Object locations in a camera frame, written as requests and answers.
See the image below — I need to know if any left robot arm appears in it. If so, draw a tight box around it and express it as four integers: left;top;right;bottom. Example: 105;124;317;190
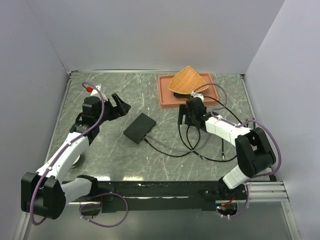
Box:
21;93;131;220

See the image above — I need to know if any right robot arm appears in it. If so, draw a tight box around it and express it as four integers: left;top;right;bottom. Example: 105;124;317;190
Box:
178;96;276;200

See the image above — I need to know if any black network switch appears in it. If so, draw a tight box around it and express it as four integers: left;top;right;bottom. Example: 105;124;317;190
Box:
123;113;156;145

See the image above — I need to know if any long black ethernet cable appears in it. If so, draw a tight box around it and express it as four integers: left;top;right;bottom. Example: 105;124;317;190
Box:
143;93;256;163

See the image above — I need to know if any terracotta plastic tray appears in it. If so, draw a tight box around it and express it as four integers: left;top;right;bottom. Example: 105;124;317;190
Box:
157;74;219;109

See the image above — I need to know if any woven bamboo basket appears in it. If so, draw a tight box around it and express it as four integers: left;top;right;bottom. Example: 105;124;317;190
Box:
168;66;209;95

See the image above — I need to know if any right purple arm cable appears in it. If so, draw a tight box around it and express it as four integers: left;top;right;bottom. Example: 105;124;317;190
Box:
192;83;283;219

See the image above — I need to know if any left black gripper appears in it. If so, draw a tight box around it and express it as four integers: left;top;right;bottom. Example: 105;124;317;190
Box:
95;93;131;125

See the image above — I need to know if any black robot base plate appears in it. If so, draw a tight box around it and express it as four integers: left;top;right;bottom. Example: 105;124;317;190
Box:
77;181;247;213

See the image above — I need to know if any aluminium frame rail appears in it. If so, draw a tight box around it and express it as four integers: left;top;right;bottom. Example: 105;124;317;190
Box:
14;182;301;240

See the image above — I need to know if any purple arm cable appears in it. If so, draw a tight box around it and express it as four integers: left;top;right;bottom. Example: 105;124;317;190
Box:
192;83;283;219
30;81;129;228

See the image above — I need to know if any short black patch cable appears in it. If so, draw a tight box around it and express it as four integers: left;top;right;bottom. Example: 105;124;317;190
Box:
177;122;226;163

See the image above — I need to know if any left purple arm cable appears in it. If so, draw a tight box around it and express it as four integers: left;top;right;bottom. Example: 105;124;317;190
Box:
30;81;129;228

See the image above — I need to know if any white tape roll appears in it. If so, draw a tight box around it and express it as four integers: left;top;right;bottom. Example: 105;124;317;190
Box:
71;154;83;169

